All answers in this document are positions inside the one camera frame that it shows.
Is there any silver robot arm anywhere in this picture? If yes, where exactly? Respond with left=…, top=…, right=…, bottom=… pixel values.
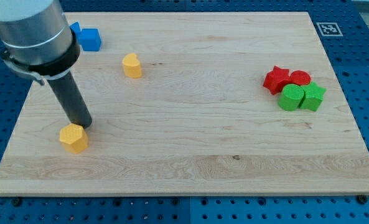
left=0, top=0, right=80, bottom=85

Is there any yellow heart block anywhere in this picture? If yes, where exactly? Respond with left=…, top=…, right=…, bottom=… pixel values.
left=122, top=53, right=142, bottom=78

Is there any yellow hexagon block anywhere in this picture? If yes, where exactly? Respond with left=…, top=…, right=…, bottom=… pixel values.
left=59, top=123, right=89, bottom=154

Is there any wooden board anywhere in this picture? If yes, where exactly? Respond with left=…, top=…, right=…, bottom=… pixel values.
left=0, top=12, right=369, bottom=197

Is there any red star block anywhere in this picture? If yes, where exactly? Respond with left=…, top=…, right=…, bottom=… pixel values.
left=263, top=65, right=292, bottom=95

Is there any green cylinder block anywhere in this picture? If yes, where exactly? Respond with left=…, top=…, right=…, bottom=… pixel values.
left=278, top=84, right=304, bottom=111

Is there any blue cube block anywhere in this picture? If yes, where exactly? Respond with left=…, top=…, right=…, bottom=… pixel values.
left=78, top=29, right=101, bottom=52

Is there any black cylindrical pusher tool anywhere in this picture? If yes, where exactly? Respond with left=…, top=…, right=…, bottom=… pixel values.
left=47, top=72, right=92, bottom=129

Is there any red cylinder block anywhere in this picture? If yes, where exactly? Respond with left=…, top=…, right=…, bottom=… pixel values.
left=290, top=70, right=311, bottom=85

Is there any green star block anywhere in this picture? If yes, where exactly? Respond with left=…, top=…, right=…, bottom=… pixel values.
left=299, top=82, right=326, bottom=111

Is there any small blue block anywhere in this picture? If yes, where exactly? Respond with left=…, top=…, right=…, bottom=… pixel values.
left=70, top=22, right=81, bottom=36

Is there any white fiducial marker tag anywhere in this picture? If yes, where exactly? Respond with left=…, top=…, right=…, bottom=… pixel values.
left=316, top=22, right=343, bottom=37

